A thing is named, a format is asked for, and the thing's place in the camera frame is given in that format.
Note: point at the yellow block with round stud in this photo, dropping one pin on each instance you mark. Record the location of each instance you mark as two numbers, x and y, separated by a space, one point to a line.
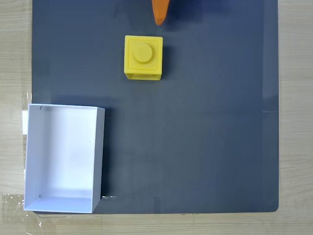
143 57

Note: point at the white open cardboard box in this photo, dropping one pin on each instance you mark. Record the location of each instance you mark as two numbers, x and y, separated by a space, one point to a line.
63 156

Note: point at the dark grey table mat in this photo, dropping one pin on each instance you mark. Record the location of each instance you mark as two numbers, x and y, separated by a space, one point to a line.
195 122

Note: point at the clear tape strip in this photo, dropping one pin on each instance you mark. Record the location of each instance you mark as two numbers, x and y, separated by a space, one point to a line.
26 117
12 203

